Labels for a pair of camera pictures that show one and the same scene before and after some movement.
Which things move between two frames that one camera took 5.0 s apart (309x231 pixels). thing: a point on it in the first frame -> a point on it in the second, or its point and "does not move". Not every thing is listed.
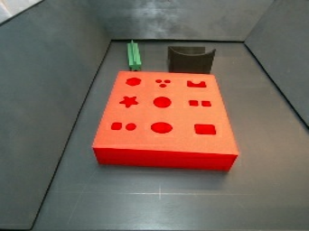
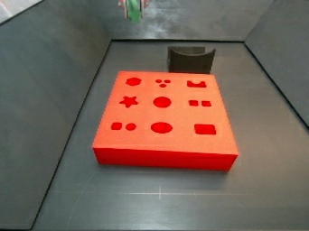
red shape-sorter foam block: [165, 120] does not move
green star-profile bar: [133, 56] -> [133, 10]
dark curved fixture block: [190, 60] does not move
